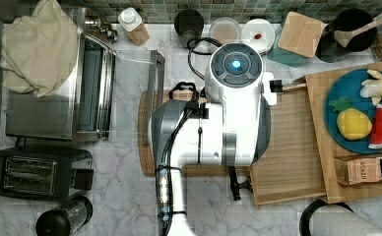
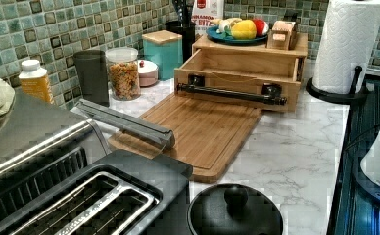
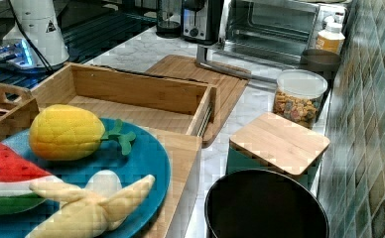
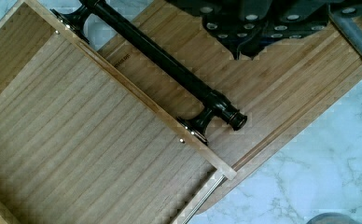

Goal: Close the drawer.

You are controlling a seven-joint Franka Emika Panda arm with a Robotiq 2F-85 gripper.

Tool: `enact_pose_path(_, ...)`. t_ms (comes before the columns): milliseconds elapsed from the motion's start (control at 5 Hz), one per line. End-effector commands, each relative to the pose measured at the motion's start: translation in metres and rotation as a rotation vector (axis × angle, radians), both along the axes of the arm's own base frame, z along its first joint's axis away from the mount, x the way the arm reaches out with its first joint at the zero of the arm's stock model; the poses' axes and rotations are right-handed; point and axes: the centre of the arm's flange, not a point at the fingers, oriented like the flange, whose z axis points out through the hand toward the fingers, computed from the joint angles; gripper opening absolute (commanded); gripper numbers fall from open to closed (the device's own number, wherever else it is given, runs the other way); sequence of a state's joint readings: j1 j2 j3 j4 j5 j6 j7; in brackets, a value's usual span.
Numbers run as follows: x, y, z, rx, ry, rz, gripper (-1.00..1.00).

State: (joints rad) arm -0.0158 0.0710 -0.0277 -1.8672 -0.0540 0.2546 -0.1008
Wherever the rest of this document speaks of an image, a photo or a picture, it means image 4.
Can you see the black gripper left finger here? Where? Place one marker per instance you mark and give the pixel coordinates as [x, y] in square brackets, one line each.
[225, 21]

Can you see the metal drawer slide rail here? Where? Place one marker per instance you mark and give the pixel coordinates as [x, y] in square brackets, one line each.
[203, 199]

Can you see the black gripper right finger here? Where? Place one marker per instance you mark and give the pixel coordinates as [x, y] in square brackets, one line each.
[271, 20]

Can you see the grey round object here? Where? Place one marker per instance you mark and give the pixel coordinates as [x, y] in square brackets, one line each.
[332, 218]

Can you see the black drawer handle bar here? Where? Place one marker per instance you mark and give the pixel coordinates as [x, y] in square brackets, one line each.
[215, 103]

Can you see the wooden drawer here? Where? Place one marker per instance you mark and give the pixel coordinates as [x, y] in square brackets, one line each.
[80, 144]

